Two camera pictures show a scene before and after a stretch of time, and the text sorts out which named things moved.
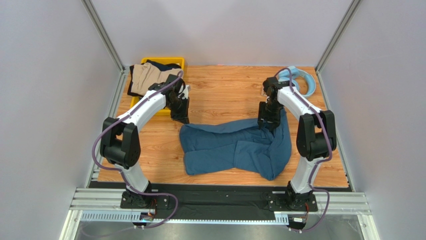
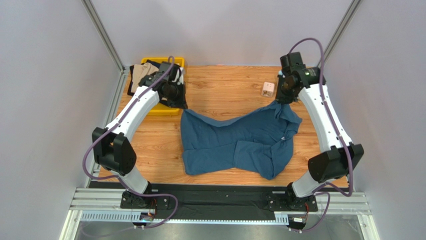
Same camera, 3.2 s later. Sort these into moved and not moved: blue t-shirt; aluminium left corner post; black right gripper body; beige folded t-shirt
Moved: black right gripper body
Not moved: aluminium left corner post; blue t-shirt; beige folded t-shirt
